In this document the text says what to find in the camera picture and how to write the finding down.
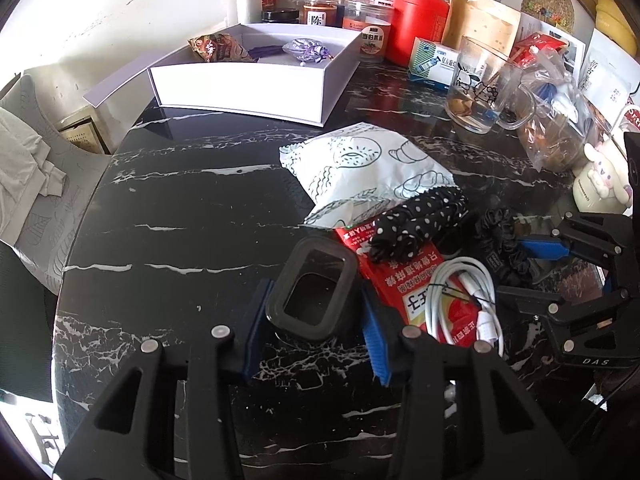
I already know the white charging cable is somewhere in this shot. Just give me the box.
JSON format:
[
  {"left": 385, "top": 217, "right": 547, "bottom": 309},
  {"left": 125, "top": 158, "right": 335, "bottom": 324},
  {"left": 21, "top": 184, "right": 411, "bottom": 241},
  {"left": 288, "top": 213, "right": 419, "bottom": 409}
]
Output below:
[{"left": 424, "top": 257, "right": 506, "bottom": 359}]

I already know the black fabric scrunchie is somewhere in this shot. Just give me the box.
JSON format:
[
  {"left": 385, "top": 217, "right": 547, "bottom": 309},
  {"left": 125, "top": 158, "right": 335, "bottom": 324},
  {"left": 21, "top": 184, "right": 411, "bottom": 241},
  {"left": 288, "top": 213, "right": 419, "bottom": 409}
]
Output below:
[{"left": 472, "top": 208, "right": 535, "bottom": 287}]

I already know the red snack packet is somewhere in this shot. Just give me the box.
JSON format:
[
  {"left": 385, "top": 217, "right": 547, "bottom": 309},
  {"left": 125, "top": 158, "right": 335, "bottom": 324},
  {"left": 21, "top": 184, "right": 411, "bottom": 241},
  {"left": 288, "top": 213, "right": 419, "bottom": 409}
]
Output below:
[{"left": 335, "top": 222, "right": 480, "bottom": 347}]

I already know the black white polka-dot scrunchie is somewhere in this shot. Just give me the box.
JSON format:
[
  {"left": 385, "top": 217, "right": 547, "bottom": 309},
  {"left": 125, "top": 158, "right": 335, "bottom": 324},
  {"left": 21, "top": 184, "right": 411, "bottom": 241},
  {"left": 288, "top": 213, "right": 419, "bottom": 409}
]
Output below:
[{"left": 369, "top": 186, "right": 470, "bottom": 263}]

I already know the black rectangular rubber case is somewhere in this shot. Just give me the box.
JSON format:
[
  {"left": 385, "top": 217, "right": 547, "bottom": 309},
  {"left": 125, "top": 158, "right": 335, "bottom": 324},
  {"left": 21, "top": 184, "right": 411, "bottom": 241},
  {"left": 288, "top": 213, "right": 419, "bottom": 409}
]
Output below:
[{"left": 265, "top": 236, "right": 362, "bottom": 341}]

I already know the white doodle-print snack bag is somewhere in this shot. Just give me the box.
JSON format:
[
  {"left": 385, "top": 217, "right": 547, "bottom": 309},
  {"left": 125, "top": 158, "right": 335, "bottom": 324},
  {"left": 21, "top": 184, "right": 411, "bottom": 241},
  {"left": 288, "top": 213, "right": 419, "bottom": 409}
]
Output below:
[{"left": 279, "top": 122, "right": 456, "bottom": 230}]

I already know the white bunny figurine jar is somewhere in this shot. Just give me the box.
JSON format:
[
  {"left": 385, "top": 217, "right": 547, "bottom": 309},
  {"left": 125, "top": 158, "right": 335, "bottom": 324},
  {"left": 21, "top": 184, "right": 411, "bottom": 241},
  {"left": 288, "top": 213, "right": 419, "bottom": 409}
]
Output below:
[{"left": 573, "top": 140, "right": 634, "bottom": 214}]

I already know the clear plastic bag of items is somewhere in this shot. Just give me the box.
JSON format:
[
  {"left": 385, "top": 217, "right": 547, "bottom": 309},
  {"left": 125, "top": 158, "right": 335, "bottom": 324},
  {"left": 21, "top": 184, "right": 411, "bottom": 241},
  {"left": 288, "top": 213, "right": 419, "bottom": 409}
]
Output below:
[{"left": 499, "top": 47, "right": 599, "bottom": 172}]

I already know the white printed booklet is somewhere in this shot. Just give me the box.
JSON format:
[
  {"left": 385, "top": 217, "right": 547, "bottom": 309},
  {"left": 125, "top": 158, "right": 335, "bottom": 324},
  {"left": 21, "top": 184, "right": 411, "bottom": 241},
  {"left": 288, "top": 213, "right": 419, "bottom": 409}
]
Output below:
[{"left": 579, "top": 29, "right": 639, "bottom": 125}]

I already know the clear glass mug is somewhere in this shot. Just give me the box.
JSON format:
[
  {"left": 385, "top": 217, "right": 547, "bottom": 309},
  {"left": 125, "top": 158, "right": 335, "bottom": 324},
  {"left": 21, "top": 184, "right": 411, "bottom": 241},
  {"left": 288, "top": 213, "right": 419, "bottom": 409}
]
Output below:
[{"left": 445, "top": 36, "right": 537, "bottom": 134}]

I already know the red foil packet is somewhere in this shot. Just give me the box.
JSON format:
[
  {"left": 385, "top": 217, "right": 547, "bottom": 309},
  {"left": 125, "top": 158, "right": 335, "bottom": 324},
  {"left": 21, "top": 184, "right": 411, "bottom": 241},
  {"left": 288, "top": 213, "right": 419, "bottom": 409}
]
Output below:
[{"left": 510, "top": 32, "right": 568, "bottom": 68}]

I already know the grey upholstered chair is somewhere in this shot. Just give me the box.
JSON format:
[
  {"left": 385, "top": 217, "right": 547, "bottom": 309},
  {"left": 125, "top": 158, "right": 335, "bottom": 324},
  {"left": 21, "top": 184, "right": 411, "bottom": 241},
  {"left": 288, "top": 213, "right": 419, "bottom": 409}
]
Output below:
[{"left": 1, "top": 75, "right": 111, "bottom": 295}]

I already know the blue white medicine box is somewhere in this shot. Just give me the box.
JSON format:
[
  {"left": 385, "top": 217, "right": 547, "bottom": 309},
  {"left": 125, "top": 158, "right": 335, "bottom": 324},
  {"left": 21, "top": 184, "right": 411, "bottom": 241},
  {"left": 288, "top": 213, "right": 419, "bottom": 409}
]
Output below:
[{"left": 408, "top": 38, "right": 459, "bottom": 90}]

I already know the woven straw fan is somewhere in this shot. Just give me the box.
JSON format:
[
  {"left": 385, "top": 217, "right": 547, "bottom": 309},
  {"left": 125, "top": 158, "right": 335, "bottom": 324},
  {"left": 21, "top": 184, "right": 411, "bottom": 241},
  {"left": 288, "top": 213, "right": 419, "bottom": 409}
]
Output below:
[{"left": 521, "top": 0, "right": 575, "bottom": 34}]

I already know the kraft paper pouch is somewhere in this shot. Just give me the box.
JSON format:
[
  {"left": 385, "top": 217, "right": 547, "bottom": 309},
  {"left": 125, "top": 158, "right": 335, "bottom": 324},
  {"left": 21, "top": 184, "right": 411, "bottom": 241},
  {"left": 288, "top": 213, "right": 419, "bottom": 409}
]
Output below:
[{"left": 440, "top": 0, "right": 521, "bottom": 55}]

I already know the red plastic canister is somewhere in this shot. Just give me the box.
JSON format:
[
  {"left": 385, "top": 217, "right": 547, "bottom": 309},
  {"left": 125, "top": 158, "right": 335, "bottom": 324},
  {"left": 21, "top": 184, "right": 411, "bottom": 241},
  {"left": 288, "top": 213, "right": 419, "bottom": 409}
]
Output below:
[{"left": 386, "top": 0, "right": 449, "bottom": 67}]

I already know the white cloth garment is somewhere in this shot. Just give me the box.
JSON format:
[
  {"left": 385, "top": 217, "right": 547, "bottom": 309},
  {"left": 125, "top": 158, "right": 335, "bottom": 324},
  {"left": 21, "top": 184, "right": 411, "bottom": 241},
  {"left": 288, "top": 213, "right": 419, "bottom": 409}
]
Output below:
[{"left": 0, "top": 108, "right": 66, "bottom": 246}]

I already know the orange-label clear jar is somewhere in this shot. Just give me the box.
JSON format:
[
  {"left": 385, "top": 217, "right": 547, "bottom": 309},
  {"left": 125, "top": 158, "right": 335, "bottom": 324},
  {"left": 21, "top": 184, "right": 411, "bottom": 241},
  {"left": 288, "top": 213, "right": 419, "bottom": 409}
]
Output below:
[{"left": 342, "top": 2, "right": 392, "bottom": 63}]

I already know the white open gift box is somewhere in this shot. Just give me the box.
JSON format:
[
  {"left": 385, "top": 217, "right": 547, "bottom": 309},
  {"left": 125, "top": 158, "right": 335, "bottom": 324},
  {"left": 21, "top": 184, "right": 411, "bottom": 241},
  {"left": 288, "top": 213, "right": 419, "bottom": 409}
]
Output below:
[{"left": 84, "top": 24, "right": 360, "bottom": 127}]

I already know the red-powder clear jar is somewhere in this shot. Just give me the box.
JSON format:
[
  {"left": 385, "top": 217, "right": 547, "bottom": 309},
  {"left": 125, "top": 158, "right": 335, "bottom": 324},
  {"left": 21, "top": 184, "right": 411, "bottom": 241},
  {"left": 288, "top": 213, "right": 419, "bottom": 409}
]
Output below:
[{"left": 300, "top": 0, "right": 337, "bottom": 26}]

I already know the black lid dark jar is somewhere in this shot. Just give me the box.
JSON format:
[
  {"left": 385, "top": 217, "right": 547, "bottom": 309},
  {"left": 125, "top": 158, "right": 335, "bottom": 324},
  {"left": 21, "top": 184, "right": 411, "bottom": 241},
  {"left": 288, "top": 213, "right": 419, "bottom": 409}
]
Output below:
[{"left": 262, "top": 9, "right": 299, "bottom": 24}]

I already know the brown patterned snack packet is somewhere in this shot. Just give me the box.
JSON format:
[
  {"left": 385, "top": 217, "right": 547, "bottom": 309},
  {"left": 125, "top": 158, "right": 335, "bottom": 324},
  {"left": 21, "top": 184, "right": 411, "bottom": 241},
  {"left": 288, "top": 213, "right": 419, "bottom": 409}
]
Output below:
[{"left": 189, "top": 32, "right": 255, "bottom": 63}]

